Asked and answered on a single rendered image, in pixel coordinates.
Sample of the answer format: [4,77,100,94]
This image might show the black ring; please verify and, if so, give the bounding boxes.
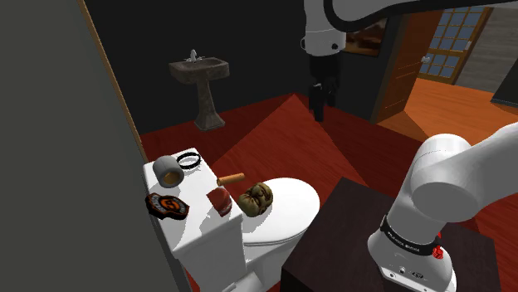
[176,152,203,171]

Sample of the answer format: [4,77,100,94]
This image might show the brown wooden door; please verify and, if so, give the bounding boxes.
[373,9,444,124]

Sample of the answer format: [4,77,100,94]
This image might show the olive brown lumpy figure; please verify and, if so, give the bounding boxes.
[237,182,275,218]

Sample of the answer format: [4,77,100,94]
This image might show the grey toilet paper roll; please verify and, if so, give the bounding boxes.
[152,154,185,189]

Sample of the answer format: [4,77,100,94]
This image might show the dark robot stand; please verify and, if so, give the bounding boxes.
[280,176,503,292]

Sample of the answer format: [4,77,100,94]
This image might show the white toilet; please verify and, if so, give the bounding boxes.
[141,147,321,292]

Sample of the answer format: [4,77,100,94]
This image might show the dark framed wall picture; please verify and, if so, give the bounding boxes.
[344,17,389,58]

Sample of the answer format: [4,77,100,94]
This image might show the red tool with wooden handle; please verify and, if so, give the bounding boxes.
[205,172,247,217]

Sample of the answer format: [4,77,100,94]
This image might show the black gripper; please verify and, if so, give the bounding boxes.
[308,53,341,124]

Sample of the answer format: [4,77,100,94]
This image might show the black and orange badge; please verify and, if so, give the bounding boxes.
[144,192,191,221]

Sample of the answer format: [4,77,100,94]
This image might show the brown stone pedestal sink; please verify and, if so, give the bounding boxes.
[168,48,231,132]

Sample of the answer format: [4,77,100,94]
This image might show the wooden framed paned window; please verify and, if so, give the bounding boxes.
[416,7,493,85]

